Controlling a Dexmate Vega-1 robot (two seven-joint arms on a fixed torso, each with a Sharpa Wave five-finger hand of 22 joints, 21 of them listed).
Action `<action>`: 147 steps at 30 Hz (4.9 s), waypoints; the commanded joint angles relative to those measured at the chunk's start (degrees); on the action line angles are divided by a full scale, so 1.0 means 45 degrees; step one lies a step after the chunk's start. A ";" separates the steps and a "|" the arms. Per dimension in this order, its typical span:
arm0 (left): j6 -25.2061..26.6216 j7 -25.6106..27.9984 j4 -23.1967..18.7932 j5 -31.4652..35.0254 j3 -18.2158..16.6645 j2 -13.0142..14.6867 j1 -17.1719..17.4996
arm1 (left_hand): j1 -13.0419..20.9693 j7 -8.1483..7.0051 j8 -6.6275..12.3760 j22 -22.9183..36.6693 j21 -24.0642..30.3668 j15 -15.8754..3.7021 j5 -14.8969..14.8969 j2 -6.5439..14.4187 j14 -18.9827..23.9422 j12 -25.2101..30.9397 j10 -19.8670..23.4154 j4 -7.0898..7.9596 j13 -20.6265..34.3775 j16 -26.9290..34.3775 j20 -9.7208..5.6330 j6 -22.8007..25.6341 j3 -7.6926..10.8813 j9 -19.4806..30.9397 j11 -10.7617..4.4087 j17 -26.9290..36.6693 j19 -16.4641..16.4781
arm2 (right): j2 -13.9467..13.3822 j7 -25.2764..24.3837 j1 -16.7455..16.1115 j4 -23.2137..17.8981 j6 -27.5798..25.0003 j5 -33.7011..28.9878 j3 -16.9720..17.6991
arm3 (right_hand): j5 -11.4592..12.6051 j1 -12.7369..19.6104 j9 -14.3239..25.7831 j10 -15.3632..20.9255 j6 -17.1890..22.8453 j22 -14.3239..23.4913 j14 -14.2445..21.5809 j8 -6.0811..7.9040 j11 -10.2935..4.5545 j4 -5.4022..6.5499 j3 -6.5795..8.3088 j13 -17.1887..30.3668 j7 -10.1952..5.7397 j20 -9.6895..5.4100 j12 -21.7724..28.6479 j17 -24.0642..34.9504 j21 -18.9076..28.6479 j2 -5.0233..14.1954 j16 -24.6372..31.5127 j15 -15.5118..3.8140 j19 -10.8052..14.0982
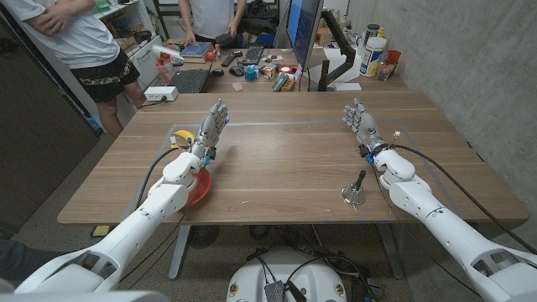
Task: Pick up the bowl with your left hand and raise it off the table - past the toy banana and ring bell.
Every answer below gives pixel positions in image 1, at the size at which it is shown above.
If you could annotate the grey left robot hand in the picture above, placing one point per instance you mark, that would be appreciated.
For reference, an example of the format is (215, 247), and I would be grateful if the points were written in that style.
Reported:
(210, 128)

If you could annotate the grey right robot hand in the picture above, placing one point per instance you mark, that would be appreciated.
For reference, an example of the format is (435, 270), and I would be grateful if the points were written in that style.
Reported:
(366, 126)

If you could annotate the red bowl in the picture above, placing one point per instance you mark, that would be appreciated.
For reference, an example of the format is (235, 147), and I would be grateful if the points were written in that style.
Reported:
(204, 189)

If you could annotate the small black box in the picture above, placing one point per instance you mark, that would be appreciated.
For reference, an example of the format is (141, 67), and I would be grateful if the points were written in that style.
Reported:
(224, 39)

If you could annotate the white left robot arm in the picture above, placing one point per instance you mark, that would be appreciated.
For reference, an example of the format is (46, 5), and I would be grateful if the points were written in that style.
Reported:
(138, 222)

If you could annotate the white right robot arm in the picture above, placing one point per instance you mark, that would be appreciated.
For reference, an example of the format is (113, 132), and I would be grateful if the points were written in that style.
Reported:
(440, 222)

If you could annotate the yellow toy banana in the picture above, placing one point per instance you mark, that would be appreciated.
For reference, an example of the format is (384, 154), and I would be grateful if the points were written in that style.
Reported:
(184, 135)

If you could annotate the black keyboard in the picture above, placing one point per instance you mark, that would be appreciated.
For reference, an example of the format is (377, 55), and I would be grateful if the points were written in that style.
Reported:
(253, 55)
(191, 80)

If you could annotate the black computer mouse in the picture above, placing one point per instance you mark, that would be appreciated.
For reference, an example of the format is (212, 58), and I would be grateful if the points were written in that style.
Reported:
(217, 72)
(236, 71)

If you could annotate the clear glass jar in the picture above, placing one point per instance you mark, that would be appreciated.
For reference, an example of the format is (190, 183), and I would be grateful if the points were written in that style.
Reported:
(384, 69)

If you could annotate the white power strip box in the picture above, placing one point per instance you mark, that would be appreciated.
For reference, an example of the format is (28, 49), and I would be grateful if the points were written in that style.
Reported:
(160, 93)

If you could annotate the wooden back desk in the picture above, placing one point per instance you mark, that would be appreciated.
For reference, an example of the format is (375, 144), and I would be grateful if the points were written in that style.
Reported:
(260, 86)

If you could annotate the blue cube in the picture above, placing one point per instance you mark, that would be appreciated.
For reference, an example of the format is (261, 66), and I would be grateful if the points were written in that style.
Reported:
(251, 75)

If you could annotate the white canister blue label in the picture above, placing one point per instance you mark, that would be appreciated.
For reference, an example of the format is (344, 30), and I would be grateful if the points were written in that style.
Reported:
(372, 56)

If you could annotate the small orange ball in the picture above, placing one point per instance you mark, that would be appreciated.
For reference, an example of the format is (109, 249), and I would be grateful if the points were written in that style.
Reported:
(211, 56)

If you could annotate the black remote control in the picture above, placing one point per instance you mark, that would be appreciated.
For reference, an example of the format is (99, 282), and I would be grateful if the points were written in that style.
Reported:
(230, 59)

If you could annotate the red cup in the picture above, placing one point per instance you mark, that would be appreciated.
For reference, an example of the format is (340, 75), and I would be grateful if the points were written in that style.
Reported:
(394, 56)

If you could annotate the blue book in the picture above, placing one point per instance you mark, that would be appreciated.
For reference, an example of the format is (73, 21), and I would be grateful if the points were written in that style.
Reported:
(199, 50)

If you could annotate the colourful cube box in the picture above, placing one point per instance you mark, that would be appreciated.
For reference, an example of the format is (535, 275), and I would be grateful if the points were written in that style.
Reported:
(269, 71)

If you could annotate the grey green box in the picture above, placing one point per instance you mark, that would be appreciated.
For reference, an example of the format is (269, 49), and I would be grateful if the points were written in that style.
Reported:
(279, 81)

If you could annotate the white wrapped roll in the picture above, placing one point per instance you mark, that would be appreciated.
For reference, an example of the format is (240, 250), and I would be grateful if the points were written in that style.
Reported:
(168, 54)

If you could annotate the orange block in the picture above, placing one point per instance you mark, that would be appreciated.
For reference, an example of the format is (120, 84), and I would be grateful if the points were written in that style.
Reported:
(288, 86)

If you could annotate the white drawer cabinet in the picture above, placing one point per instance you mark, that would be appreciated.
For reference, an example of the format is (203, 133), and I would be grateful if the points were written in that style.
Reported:
(147, 63)

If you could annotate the yellow bottle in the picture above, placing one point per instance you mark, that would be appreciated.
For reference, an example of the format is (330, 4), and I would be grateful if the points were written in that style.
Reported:
(381, 32)

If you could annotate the dark jar with lid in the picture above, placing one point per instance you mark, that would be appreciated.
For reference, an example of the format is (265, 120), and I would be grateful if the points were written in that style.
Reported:
(371, 30)

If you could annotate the black floor fan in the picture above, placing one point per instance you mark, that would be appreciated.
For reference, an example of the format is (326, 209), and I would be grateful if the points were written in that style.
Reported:
(203, 236)

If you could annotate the person in light grey t-shirt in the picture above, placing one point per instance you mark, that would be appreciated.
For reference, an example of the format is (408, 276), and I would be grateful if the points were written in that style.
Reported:
(212, 17)

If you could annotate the computer monitor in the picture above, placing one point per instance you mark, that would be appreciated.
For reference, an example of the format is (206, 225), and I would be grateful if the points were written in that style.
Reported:
(304, 29)

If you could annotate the black backpack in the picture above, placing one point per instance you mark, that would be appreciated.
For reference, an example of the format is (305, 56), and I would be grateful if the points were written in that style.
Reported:
(258, 19)

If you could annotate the grey metal table leg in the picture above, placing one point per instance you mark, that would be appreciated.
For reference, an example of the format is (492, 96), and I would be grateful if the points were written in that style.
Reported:
(178, 256)
(392, 251)

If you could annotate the white storage shelf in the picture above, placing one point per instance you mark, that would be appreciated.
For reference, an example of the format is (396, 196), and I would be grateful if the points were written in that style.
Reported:
(121, 25)

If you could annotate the yellow pad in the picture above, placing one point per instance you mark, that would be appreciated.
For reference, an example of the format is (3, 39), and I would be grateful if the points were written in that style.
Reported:
(100, 231)

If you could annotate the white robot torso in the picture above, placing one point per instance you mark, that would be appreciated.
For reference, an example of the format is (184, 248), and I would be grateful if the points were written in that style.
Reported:
(251, 277)

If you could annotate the person in black patterned shorts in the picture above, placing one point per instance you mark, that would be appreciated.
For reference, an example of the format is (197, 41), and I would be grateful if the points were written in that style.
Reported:
(79, 38)

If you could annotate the seated person's dark leg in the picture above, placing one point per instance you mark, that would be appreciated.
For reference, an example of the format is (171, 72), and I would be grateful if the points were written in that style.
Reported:
(25, 260)

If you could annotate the white monitor base plate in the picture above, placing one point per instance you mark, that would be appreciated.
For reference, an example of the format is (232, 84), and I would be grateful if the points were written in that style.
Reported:
(348, 86)

